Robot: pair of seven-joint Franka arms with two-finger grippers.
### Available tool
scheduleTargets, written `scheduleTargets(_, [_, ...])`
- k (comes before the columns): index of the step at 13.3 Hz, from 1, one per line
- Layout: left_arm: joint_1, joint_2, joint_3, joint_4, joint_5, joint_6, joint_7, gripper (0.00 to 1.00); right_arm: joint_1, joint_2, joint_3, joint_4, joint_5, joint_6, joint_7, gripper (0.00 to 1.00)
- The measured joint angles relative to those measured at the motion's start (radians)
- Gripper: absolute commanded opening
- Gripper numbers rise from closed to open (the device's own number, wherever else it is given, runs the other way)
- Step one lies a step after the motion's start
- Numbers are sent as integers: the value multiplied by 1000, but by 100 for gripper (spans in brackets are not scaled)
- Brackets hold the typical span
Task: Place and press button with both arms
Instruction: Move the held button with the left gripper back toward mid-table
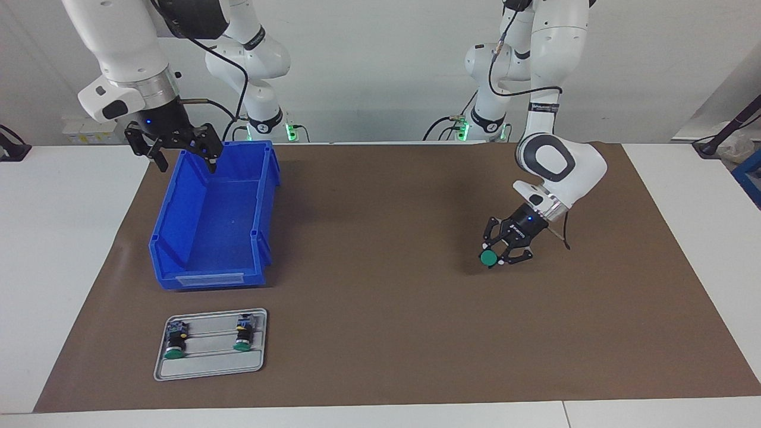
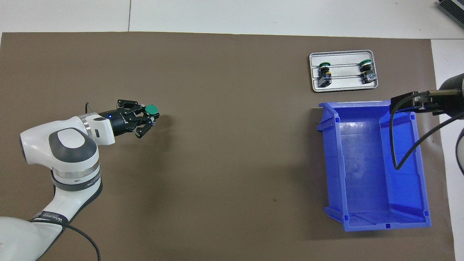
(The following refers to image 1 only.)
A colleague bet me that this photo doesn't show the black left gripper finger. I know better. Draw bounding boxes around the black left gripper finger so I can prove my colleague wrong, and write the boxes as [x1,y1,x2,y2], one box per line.
[500,236,534,266]
[480,218,512,251]

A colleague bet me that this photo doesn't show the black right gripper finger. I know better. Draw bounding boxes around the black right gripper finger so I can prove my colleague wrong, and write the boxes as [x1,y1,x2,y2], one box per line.
[124,126,171,174]
[184,123,225,175]

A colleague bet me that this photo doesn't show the white cardboard boxes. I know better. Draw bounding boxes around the white cardboard boxes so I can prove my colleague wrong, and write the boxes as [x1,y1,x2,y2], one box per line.
[61,117,128,144]

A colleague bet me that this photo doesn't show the blue plastic storage bin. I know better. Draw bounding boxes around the blue plastic storage bin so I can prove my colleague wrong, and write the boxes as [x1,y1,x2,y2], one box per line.
[149,140,281,291]

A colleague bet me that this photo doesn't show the brown table mat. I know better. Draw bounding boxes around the brown table mat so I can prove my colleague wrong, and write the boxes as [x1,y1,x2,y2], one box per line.
[33,141,761,414]

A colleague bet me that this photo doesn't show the grey metal tray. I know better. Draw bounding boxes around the grey metal tray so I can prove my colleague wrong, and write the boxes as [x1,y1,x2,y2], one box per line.
[153,308,268,382]

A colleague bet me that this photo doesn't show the clear plastic bag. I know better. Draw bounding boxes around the clear plastic bag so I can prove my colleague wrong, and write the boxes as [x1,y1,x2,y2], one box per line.
[716,134,757,164]

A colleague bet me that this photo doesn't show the blue crate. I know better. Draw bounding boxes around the blue crate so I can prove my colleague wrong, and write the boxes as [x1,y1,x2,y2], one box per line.
[731,149,761,209]

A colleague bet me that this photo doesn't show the black stand pole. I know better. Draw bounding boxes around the black stand pole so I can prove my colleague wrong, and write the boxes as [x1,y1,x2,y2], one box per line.
[694,95,761,158]

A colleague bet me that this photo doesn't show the black base cable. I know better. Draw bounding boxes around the black base cable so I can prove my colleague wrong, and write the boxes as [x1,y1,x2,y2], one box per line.
[423,116,462,142]
[222,115,250,142]

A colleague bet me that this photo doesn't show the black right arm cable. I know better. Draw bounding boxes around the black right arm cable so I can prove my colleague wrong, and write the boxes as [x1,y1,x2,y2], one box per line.
[152,0,249,140]

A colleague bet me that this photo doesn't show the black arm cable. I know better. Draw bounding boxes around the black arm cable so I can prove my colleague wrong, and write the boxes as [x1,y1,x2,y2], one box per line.
[152,0,249,140]
[489,0,572,251]

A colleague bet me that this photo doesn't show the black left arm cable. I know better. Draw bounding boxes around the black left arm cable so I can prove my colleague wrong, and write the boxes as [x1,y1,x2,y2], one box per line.
[489,0,572,251]

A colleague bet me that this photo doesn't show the black clamp mount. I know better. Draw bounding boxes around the black clamp mount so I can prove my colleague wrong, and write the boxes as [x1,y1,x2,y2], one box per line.
[0,125,32,162]

